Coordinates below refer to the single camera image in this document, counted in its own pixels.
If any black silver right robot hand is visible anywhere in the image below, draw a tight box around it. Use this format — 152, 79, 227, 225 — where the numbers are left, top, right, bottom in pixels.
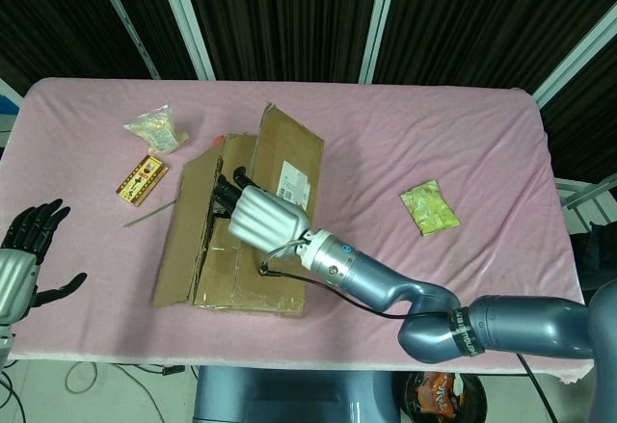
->
211, 166, 310, 253

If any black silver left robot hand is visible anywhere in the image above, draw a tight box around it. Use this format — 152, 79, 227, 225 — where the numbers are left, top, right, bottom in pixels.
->
0, 198, 90, 330

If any brown cardboard shipping box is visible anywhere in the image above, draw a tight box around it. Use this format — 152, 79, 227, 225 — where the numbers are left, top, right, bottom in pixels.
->
152, 101, 327, 319

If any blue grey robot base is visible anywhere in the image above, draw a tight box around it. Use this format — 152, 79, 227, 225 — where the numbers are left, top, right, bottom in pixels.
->
192, 364, 401, 423

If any thin green stick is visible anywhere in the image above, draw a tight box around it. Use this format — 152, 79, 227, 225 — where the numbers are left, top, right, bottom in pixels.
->
122, 202, 174, 228

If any yellow red small carton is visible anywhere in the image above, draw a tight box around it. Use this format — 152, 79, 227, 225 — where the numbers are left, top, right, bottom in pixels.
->
115, 153, 171, 208

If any clear bag of pale snacks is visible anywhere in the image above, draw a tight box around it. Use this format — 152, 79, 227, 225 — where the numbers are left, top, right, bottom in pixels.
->
122, 102, 192, 156

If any green yellow foil packet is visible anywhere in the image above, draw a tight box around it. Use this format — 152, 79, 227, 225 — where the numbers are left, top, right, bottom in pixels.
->
398, 177, 462, 239

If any pink foam table cover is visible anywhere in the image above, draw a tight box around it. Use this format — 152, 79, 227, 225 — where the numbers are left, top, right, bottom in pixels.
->
7, 77, 587, 385

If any blue white equipment case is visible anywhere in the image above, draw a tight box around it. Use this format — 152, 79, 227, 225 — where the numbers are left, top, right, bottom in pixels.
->
0, 77, 24, 159

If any dark ribbed partition panel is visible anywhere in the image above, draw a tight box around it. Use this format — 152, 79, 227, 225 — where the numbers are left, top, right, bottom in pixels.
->
98, 0, 201, 80
0, 0, 158, 92
177, 0, 387, 82
539, 32, 617, 183
373, 0, 617, 94

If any orange snack wrapper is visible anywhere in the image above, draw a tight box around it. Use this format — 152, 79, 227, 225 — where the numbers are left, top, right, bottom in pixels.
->
413, 372, 465, 414

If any black right hand cable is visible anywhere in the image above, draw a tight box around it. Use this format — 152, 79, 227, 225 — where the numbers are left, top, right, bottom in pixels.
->
258, 258, 555, 423

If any thin grey looped floor cable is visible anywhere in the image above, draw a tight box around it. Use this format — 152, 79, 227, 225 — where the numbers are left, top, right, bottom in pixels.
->
65, 362, 100, 393

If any black floor cable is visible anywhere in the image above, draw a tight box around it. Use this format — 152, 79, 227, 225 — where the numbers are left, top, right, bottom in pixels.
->
0, 367, 23, 423
115, 363, 187, 377

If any white frame post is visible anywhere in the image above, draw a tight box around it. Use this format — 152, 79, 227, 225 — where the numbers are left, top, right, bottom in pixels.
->
531, 6, 617, 109
88, 0, 161, 81
152, 0, 217, 81
357, 0, 402, 85

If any grey metal rack frame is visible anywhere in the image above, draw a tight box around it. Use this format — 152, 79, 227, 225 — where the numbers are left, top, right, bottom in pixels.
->
553, 172, 617, 225

